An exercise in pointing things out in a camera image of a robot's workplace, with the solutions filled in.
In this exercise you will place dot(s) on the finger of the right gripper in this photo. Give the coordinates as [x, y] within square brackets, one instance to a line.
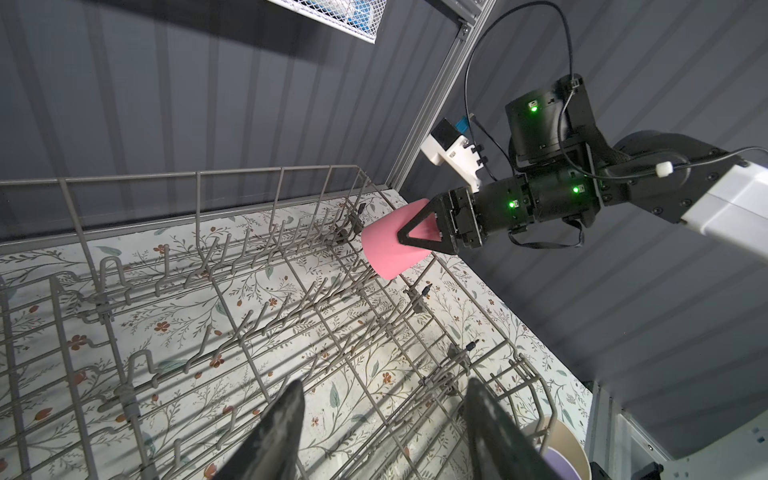
[428, 225]

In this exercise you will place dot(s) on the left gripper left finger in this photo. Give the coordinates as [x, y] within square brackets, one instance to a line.
[270, 451]

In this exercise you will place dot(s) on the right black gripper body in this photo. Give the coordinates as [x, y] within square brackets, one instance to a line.
[498, 206]

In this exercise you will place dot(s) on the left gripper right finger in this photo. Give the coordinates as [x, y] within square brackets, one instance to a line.
[498, 449]

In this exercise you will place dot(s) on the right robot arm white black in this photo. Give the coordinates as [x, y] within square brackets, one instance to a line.
[564, 169]

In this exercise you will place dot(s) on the beige plastic cup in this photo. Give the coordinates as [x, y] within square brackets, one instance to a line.
[561, 438]

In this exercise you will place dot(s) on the large lilac plastic cup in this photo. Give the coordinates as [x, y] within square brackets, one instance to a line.
[560, 465]

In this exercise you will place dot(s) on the floral table mat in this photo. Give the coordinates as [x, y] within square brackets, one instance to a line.
[180, 312]

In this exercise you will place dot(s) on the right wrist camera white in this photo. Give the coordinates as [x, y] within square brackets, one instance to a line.
[446, 144]

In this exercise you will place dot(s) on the white mesh wall basket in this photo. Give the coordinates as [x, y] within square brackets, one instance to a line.
[358, 18]

